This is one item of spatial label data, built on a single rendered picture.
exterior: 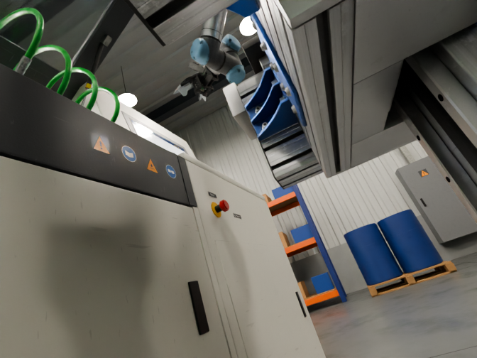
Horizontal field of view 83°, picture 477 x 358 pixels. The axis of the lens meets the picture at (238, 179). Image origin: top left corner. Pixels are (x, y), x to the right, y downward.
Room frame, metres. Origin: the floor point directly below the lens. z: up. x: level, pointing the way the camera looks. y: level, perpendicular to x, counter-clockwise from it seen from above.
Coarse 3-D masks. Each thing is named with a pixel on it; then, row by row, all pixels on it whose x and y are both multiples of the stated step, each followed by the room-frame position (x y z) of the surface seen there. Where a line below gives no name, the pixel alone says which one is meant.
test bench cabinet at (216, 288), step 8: (192, 208) 0.66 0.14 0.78; (200, 224) 0.67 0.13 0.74; (200, 232) 0.66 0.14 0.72; (200, 240) 0.66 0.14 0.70; (208, 248) 0.68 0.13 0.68; (208, 256) 0.67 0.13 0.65; (208, 264) 0.66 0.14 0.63; (216, 280) 0.68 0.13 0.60; (216, 288) 0.67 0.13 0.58; (216, 296) 0.66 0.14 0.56; (224, 312) 0.68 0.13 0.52; (224, 320) 0.67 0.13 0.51; (224, 328) 0.66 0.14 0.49; (232, 344) 0.68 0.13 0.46; (232, 352) 0.67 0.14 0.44
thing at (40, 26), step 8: (24, 8) 0.39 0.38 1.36; (32, 8) 0.38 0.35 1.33; (8, 16) 0.42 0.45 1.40; (16, 16) 0.42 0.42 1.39; (40, 16) 0.38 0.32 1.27; (0, 24) 0.44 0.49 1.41; (40, 24) 0.38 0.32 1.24; (40, 32) 0.38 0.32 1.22; (32, 40) 0.38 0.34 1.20; (32, 48) 0.39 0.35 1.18; (32, 56) 0.40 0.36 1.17
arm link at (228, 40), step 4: (228, 36) 0.74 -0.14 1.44; (232, 36) 0.75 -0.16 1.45; (224, 40) 0.74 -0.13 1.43; (228, 40) 0.74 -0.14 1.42; (232, 40) 0.74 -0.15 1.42; (236, 40) 0.77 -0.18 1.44; (224, 44) 0.75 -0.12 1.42; (228, 44) 0.75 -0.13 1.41; (232, 44) 0.75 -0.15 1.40; (236, 44) 0.76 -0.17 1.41; (240, 44) 0.78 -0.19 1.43; (220, 48) 0.76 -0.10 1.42; (224, 48) 0.76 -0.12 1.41; (228, 48) 0.76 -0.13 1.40; (232, 48) 0.76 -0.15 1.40; (236, 48) 0.77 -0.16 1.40; (236, 52) 0.78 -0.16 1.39
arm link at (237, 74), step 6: (228, 54) 0.73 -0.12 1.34; (234, 54) 0.76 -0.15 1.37; (228, 60) 0.73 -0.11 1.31; (234, 60) 0.75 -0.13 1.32; (240, 60) 0.78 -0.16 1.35; (228, 66) 0.75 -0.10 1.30; (234, 66) 0.76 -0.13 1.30; (240, 66) 0.77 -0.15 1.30; (222, 72) 0.77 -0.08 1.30; (228, 72) 0.77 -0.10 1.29; (234, 72) 0.76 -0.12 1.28; (240, 72) 0.77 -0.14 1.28; (228, 78) 0.78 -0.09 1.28; (234, 78) 0.79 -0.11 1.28; (240, 78) 0.80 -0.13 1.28
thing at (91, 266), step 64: (0, 192) 0.26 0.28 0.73; (64, 192) 0.34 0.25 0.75; (128, 192) 0.46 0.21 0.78; (0, 256) 0.27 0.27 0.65; (64, 256) 0.33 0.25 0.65; (128, 256) 0.43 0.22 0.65; (192, 256) 0.61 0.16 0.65; (0, 320) 0.27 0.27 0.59; (64, 320) 0.33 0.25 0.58; (128, 320) 0.42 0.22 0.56; (192, 320) 0.56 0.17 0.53
